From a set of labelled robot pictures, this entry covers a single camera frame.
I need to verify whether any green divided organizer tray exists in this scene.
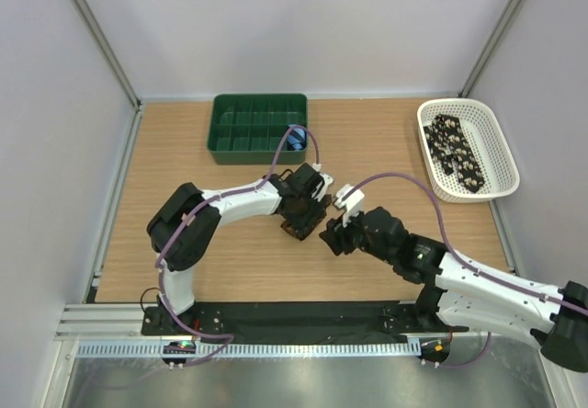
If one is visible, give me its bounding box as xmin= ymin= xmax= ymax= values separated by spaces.
xmin=207 ymin=93 xmax=308 ymax=165

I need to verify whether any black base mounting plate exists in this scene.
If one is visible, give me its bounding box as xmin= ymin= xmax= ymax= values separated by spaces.
xmin=141 ymin=300 xmax=470 ymax=346

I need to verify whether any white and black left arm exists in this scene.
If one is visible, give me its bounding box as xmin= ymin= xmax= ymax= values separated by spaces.
xmin=146 ymin=163 xmax=334 ymax=334

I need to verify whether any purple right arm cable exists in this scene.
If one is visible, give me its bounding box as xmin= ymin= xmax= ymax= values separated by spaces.
xmin=344 ymin=172 xmax=588 ymax=370

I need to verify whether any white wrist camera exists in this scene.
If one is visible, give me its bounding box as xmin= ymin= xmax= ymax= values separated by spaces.
xmin=334 ymin=184 xmax=365 ymax=227
xmin=311 ymin=163 xmax=334 ymax=201

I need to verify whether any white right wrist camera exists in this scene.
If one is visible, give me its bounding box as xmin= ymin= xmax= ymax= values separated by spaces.
xmin=334 ymin=184 xmax=365 ymax=227

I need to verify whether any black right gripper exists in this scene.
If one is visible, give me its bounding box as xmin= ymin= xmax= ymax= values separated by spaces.
xmin=320 ymin=204 xmax=395 ymax=265

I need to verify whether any black tie with white pattern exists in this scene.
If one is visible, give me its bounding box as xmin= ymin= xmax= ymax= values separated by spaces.
xmin=424 ymin=115 xmax=485 ymax=194

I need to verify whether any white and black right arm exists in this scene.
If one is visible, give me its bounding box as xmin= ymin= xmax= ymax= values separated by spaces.
xmin=320 ymin=207 xmax=587 ymax=373

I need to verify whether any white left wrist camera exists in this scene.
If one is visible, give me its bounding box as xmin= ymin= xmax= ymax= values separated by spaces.
xmin=311 ymin=163 xmax=334 ymax=201

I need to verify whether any white slotted cable duct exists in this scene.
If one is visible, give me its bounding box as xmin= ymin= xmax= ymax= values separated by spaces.
xmin=76 ymin=338 xmax=421 ymax=360

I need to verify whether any white perforated plastic basket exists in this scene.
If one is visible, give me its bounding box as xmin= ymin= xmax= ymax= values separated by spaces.
xmin=416 ymin=98 xmax=520 ymax=203

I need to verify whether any rolled blue striped tie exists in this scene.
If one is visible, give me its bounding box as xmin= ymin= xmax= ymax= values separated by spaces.
xmin=287 ymin=124 xmax=307 ymax=152

